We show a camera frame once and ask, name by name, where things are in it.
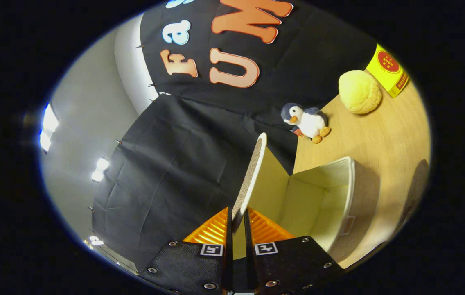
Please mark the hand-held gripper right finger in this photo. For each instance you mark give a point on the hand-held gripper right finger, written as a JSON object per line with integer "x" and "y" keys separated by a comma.
{"x": 250, "y": 254}

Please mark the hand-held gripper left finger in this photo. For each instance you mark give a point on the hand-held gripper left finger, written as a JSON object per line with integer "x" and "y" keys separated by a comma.
{"x": 229, "y": 254}

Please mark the beige fabric storage box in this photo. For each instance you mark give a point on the beige fabric storage box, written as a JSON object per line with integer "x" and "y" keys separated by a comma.
{"x": 318, "y": 200}

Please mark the brown fuzzy shoe with bow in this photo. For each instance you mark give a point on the brown fuzzy shoe with bow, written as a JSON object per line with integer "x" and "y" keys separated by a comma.
{"x": 418, "y": 188}

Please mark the black backdrop cloth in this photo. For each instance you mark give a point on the black backdrop cloth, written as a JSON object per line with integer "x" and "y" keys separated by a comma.
{"x": 183, "y": 164}

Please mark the ceiling light panel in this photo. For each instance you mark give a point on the ceiling light panel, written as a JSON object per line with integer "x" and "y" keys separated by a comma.
{"x": 49, "y": 123}
{"x": 95, "y": 240}
{"x": 100, "y": 169}

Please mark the penguin plush toy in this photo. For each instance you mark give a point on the penguin plush toy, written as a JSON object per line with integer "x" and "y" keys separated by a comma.
{"x": 310, "y": 123}

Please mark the yellow bun-shaped cushion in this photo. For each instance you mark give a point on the yellow bun-shaped cushion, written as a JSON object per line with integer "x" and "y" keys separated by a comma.
{"x": 359, "y": 92}

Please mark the yellow book with red circle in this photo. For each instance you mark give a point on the yellow book with red circle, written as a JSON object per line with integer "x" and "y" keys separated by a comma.
{"x": 388, "y": 67}

